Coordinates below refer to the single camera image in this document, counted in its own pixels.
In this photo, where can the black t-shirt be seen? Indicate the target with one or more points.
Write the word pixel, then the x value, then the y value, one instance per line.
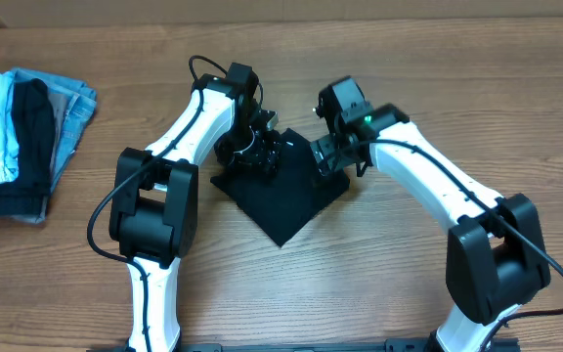
pixel 283 204

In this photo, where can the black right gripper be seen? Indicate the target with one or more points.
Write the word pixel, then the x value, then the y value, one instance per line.
pixel 322 157

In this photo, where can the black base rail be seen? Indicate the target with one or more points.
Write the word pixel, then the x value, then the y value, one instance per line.
pixel 301 347

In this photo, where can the folded blue jeans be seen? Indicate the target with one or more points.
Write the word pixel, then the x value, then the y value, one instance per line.
pixel 81 103

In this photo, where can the black folded garment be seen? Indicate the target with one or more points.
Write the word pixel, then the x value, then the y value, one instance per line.
pixel 33 118

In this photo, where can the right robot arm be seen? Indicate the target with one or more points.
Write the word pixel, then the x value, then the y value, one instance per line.
pixel 495 245

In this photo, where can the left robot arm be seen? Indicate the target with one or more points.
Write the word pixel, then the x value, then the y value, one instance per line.
pixel 153 214

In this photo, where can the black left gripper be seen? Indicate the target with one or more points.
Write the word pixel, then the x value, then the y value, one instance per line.
pixel 264 156

